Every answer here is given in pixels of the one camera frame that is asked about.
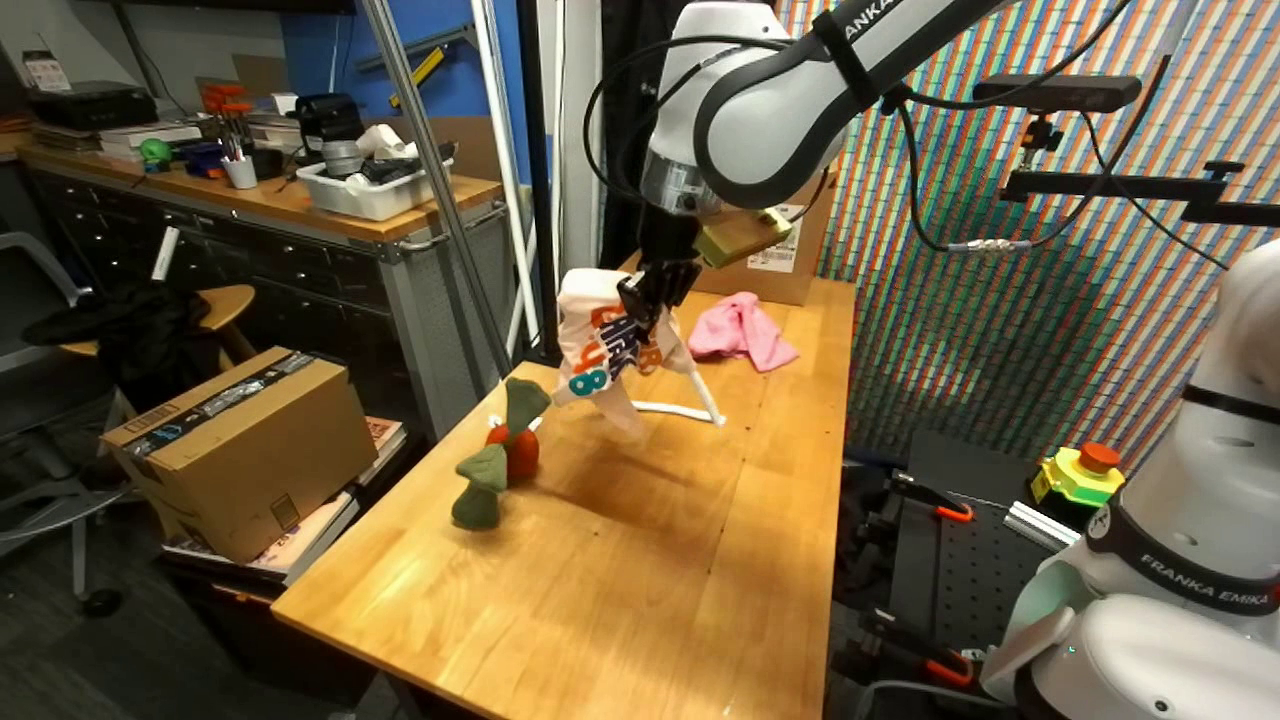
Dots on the cardboard box with black tape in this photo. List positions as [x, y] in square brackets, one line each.
[242, 447]

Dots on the white cup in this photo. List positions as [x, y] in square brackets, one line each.
[242, 171]

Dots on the small orange object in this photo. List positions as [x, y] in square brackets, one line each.
[224, 102]

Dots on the black vertical pole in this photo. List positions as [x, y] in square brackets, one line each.
[537, 175]

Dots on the patterned backdrop screen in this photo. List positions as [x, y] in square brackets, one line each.
[1041, 332]

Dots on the black stereo camera bar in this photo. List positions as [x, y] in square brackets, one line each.
[1054, 95]

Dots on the cream printed shirt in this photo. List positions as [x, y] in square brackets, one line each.
[603, 355]

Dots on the wooden stool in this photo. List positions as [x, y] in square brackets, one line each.
[223, 310]

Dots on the pink cloth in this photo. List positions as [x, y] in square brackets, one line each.
[747, 332]

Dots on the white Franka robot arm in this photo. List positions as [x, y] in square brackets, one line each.
[787, 121]

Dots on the pink cover book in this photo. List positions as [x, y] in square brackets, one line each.
[305, 550]

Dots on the black case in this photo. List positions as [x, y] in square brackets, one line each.
[86, 104]

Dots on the white tube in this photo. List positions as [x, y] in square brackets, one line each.
[504, 160]

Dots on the black bag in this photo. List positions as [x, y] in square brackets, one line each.
[147, 341]

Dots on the white plastic bin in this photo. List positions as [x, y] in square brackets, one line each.
[362, 192]

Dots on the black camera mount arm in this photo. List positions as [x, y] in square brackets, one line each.
[1132, 187]

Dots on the small green object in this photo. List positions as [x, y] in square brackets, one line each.
[152, 153]

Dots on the black bench device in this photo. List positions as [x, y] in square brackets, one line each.
[326, 118]

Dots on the yellow emergency stop button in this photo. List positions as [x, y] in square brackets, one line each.
[1079, 478]

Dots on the orange green wrist camera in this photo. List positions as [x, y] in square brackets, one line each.
[747, 234]

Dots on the grey workbench with wooden top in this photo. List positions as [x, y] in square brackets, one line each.
[203, 254]

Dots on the silver metal pole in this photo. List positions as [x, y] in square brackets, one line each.
[429, 160]

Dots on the grey mesh office chair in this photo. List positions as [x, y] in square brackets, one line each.
[32, 400]

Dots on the cardboard box with labels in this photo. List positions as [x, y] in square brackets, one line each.
[795, 264]

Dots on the black perforated cart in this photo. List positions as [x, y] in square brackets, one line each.
[944, 574]

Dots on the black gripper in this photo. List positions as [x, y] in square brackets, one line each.
[669, 246]

